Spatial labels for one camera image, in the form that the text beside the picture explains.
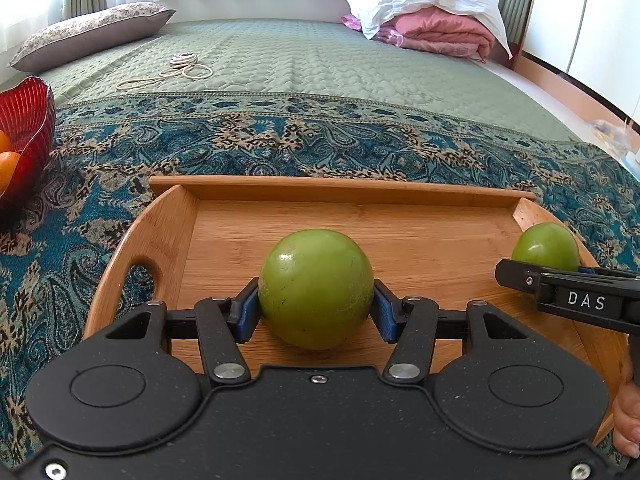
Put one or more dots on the person's right hand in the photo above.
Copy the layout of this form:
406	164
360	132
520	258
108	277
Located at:
627	420

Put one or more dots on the teal paisley blanket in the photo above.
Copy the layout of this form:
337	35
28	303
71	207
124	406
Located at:
350	145

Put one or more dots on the white bed headboard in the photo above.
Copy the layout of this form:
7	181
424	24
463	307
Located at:
250	7

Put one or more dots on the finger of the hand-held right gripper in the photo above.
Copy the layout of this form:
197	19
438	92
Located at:
520	277
615	276

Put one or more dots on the wooden tray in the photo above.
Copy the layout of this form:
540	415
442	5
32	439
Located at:
400	230

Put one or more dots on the grey floral pillow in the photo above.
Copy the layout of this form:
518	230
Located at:
90	35

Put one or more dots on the green quilted bedspread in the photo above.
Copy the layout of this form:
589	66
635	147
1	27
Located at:
310	60

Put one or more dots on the white wardrobe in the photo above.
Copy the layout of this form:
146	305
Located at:
590	20

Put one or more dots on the clear plastic bag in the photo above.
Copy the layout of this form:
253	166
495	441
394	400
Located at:
606	130

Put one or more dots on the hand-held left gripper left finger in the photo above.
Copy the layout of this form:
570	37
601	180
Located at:
244	310

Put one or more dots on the pink folded blanket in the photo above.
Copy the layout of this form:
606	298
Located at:
445	34

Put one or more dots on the orange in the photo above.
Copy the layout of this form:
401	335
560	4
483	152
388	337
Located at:
9	169
4	142

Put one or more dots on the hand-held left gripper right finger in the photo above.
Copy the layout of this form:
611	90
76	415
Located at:
387	312

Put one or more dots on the large green apple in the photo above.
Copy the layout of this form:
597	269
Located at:
315	285

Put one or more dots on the red glass bowl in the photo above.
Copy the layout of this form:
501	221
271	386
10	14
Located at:
35	125

